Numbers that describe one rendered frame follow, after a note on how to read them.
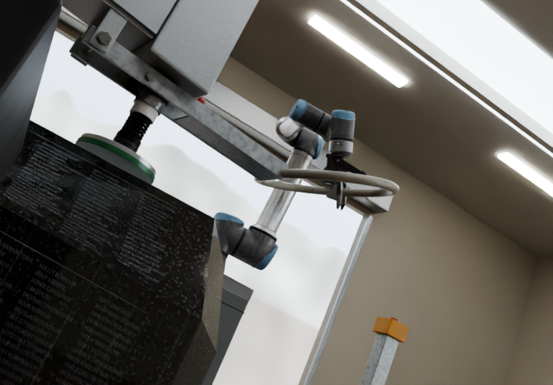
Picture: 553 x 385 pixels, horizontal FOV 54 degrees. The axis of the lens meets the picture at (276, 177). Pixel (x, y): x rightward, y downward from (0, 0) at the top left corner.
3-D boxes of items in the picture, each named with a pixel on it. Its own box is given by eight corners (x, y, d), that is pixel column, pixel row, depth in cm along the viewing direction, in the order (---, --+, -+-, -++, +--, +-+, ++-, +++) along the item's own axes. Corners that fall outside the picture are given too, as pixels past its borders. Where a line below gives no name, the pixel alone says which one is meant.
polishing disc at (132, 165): (123, 182, 158) (128, 172, 159) (168, 188, 143) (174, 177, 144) (60, 140, 143) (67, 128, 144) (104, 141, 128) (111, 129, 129)
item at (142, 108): (135, 108, 143) (141, 97, 144) (125, 112, 149) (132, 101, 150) (157, 122, 147) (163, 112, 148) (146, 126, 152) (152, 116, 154)
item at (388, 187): (318, 174, 152) (318, 164, 153) (225, 180, 192) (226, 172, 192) (429, 197, 181) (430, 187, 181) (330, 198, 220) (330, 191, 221)
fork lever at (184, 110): (87, 37, 130) (97, 20, 132) (64, 54, 146) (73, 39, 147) (290, 178, 165) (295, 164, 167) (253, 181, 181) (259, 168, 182)
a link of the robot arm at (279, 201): (230, 257, 268) (296, 129, 288) (261, 274, 270) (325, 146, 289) (234, 256, 254) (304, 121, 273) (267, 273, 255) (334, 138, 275)
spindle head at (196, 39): (88, 16, 129) (174, -114, 144) (62, 39, 147) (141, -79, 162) (205, 104, 147) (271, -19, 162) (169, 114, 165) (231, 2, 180)
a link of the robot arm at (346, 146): (355, 144, 213) (349, 139, 204) (355, 157, 212) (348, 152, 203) (333, 144, 216) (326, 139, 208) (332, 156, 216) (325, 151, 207)
